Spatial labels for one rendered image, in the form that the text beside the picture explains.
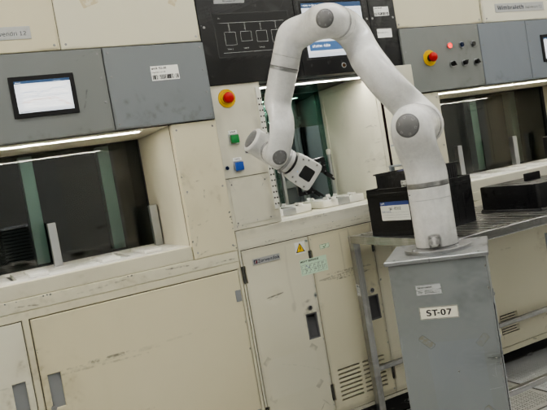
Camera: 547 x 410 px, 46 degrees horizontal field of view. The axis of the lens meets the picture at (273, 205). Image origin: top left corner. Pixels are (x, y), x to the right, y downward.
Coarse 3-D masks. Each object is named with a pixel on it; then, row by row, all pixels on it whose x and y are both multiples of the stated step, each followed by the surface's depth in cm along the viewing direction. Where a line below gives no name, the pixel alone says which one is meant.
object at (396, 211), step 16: (464, 176) 235; (368, 192) 242; (384, 192) 235; (400, 192) 229; (464, 192) 234; (384, 208) 236; (400, 208) 230; (464, 208) 234; (384, 224) 238; (400, 224) 231; (464, 224) 234
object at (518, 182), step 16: (528, 176) 250; (544, 176) 261; (480, 192) 258; (496, 192) 251; (512, 192) 244; (528, 192) 237; (544, 192) 234; (496, 208) 252; (512, 208) 245; (528, 208) 238; (544, 208) 234
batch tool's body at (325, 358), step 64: (256, 0) 243; (384, 0) 269; (256, 64) 242; (320, 64) 254; (256, 128) 242; (320, 128) 312; (384, 128) 272; (256, 192) 241; (256, 256) 240; (384, 256) 266; (256, 320) 239; (320, 320) 251; (384, 320) 265; (320, 384) 250; (384, 384) 265
